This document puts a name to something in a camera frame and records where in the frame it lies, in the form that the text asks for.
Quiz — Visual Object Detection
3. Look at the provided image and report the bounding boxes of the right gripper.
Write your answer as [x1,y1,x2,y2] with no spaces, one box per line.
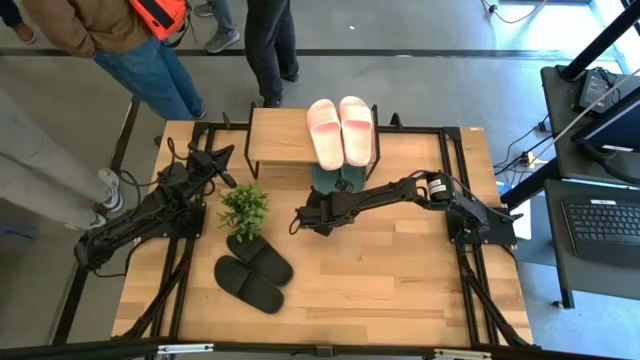
[295,192,351,238]

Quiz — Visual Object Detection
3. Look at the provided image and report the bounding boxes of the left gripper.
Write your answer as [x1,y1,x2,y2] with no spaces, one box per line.
[187,143,239,190]

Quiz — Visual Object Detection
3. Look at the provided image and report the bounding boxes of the green slide sandal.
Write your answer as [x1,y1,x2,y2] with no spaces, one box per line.
[340,163,367,193]
[312,162,344,196]

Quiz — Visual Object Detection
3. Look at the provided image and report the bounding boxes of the green plant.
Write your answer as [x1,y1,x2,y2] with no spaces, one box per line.
[217,183,270,244]

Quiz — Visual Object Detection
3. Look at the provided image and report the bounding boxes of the black slide sandal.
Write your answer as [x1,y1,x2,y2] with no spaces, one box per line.
[225,234,295,288]
[214,255,285,315]

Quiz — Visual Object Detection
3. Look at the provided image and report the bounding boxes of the pink slide sandal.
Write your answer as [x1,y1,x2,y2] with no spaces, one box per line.
[306,98,345,172]
[338,95,374,168]

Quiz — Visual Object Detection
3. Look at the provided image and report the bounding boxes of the person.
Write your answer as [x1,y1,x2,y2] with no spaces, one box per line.
[192,0,242,55]
[243,0,301,109]
[0,88,125,232]
[19,0,208,121]
[0,0,37,45]

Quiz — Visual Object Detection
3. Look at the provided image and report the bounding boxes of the orange bag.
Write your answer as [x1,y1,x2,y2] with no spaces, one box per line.
[128,0,193,42]

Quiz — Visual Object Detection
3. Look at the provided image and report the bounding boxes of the white paper sheet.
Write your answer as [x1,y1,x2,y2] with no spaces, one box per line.
[510,198,534,242]

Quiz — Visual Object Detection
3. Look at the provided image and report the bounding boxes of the black support pole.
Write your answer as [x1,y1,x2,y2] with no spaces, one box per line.
[499,157,564,211]
[558,0,640,83]

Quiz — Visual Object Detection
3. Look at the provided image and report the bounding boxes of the yellow power strip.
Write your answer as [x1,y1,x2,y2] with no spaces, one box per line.
[519,151,547,170]

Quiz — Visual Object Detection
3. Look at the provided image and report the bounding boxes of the black side desk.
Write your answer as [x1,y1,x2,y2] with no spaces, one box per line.
[539,64,640,187]
[543,178,640,310]

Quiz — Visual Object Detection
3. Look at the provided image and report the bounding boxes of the black keyboard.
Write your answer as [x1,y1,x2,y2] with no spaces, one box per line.
[561,198,640,271]

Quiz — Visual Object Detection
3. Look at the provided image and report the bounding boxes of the black power adapter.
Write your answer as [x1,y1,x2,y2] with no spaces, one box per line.
[578,68,615,114]

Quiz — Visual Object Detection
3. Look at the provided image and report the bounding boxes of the black monitor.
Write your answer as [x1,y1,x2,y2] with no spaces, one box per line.
[571,87,640,155]

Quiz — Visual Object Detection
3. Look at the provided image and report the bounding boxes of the wooden shelf with black frame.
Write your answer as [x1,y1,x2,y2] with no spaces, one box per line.
[243,103,381,181]

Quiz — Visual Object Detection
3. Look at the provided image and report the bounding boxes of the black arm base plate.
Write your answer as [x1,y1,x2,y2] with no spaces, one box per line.
[446,205,519,247]
[133,199,207,240]

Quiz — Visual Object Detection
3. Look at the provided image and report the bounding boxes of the black metal table frame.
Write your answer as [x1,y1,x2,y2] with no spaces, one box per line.
[0,118,640,360]

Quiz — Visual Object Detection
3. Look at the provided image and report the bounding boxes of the silver frame bracket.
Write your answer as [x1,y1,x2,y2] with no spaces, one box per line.
[156,343,215,356]
[432,348,494,360]

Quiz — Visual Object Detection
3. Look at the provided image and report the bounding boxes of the black floor cable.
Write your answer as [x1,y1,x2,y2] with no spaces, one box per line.
[493,115,551,176]

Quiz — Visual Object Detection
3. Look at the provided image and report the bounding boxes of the tan floor cable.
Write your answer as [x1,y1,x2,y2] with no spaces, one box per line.
[480,0,550,25]

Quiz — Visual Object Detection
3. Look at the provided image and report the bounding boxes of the thin hanging cable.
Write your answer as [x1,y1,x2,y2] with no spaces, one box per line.
[538,67,640,157]

